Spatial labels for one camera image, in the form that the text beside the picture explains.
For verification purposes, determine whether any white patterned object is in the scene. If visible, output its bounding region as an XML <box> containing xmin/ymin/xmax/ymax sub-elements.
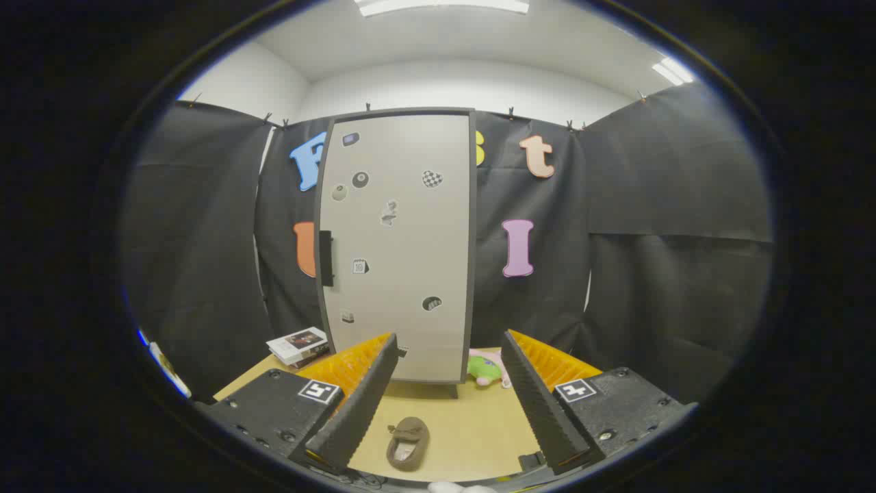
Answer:
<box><xmin>149</xmin><ymin>341</ymin><xmax>191</xmax><ymax>398</ymax></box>

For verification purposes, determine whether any black backdrop cloth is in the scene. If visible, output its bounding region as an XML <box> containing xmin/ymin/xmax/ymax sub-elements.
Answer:
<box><xmin>122</xmin><ymin>82</ymin><xmax>774</xmax><ymax>405</ymax></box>

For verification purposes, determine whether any grey shoe cabinet door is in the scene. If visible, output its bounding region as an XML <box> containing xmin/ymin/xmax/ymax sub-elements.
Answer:
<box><xmin>316</xmin><ymin>113</ymin><xmax>472</xmax><ymax>383</ymax></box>

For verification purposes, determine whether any long ceiling light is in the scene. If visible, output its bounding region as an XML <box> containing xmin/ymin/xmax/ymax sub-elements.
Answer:
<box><xmin>356</xmin><ymin>0</ymin><xmax>530</xmax><ymax>16</ymax></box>

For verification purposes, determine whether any brown fuzzy shoe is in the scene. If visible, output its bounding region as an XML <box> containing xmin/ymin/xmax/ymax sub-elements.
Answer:
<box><xmin>386</xmin><ymin>416</ymin><xmax>430</xmax><ymax>472</ymax></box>

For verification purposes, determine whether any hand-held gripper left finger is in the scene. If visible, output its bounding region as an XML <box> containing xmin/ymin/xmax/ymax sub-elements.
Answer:
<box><xmin>194</xmin><ymin>333</ymin><xmax>400</xmax><ymax>475</ymax></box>

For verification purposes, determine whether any white book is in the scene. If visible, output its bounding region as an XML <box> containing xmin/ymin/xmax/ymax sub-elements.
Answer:
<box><xmin>266</xmin><ymin>327</ymin><xmax>329</xmax><ymax>366</ymax></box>

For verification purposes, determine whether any grey shoe cabinet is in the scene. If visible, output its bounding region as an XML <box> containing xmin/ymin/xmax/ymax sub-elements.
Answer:
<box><xmin>314</xmin><ymin>108</ymin><xmax>478</xmax><ymax>399</ymax></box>

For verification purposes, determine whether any green pink plush toy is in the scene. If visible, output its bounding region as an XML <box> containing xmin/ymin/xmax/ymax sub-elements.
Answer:
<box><xmin>467</xmin><ymin>349</ymin><xmax>512</xmax><ymax>390</ymax></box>

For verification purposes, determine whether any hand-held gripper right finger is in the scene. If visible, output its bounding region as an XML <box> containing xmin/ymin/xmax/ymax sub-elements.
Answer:
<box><xmin>500</xmin><ymin>329</ymin><xmax>699</xmax><ymax>477</ymax></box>

